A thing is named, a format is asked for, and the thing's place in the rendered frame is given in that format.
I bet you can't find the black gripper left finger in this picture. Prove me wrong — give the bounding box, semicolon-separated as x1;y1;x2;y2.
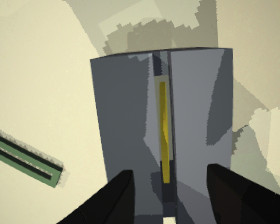
58;171;135;224

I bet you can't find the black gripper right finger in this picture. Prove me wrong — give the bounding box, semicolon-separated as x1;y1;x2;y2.
207;164;280;224

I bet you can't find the grey box lid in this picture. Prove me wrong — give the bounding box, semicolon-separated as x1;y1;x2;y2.
89;48;233;224

